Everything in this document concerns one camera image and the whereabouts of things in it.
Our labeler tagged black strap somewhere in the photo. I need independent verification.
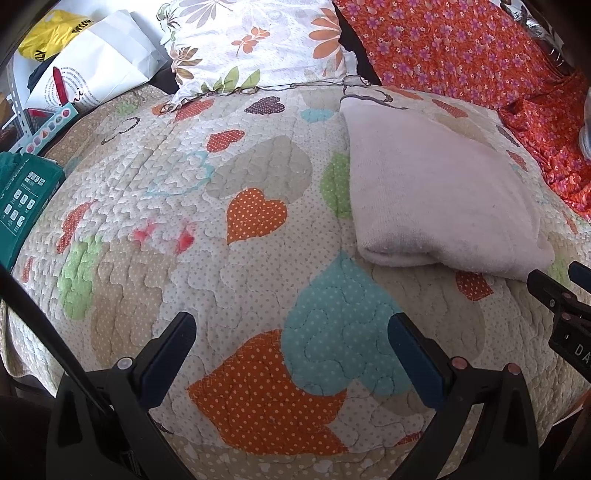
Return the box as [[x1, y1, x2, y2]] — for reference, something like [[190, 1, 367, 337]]
[[0, 267, 114, 416]]

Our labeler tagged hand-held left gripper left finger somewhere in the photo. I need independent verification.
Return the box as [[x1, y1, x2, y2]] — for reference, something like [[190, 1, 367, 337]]
[[46, 311, 198, 480]]

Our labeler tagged colourful dotted flat box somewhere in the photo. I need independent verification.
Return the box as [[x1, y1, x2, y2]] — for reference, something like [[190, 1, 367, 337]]
[[8, 102, 79, 157]]

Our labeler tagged dark navy cloth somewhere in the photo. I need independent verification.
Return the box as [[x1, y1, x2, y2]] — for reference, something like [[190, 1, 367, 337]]
[[26, 58, 58, 90]]

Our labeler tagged heart patterned quilt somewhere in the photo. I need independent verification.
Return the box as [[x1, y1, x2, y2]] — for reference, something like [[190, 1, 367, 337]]
[[2, 85, 589, 480]]

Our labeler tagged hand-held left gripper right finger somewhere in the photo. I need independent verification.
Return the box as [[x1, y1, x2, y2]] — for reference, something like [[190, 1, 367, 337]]
[[387, 312, 541, 480]]

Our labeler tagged white paper bag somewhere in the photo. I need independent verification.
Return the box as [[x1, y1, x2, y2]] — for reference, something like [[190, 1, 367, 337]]
[[24, 9, 170, 114]]

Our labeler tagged white garment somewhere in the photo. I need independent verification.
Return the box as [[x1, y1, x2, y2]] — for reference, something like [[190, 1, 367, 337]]
[[339, 98, 555, 281]]

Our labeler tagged white perforated metal bar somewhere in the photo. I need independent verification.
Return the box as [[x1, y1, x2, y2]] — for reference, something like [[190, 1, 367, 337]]
[[0, 58, 26, 134]]

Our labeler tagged green cardboard box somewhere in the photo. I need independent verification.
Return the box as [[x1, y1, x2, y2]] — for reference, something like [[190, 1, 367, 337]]
[[0, 151, 65, 273]]

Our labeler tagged white floral pillow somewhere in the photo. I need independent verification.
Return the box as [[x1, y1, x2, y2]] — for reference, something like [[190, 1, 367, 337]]
[[158, 0, 360, 106]]

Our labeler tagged yellow plastic bag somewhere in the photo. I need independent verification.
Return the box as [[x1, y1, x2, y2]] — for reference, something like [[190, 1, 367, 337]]
[[17, 11, 94, 64]]

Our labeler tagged red floral cloth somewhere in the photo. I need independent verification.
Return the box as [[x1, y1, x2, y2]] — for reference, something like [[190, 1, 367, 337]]
[[332, 0, 591, 223]]

